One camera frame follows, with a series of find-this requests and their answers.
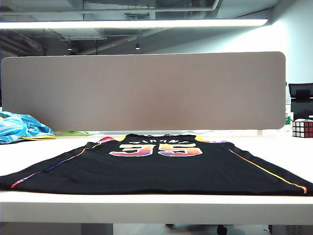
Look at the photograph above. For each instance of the rubik's cube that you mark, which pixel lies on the rubik's cube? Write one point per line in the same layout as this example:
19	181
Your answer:
303	128

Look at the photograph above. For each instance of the blue white patterned cloth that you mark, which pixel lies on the blue white patterned cloth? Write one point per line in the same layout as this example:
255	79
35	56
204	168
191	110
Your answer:
17	127

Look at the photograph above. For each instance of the black basketball jersey number 35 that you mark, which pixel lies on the black basketball jersey number 35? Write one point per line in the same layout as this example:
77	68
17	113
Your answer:
156	171

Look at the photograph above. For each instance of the beige divider foot bracket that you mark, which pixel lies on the beige divider foot bracket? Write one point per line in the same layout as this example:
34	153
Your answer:
259	133

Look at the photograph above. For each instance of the clear bottle green label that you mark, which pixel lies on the clear bottle green label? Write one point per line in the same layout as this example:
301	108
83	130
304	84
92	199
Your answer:
288	119

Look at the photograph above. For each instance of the yellow cloth edge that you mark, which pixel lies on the yellow cloth edge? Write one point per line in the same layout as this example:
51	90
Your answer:
39	137

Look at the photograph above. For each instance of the dark grey mesh cabinet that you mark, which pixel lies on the dark grey mesh cabinet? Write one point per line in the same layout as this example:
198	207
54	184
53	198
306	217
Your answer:
293	230

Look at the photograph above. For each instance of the black office chair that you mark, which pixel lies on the black office chair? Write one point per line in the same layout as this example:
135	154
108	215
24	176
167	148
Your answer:
302	107

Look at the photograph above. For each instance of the red ceiling sign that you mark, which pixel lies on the red ceiling sign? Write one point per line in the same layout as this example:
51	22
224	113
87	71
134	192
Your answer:
121	42

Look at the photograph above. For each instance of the grey table leg panel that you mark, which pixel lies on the grey table leg panel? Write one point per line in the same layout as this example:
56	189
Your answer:
49	228

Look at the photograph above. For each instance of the long white ceiling light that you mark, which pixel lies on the long white ceiling light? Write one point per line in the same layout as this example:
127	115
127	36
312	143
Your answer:
122	23

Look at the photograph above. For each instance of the green flat item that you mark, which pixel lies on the green flat item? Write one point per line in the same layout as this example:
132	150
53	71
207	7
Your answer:
73	133

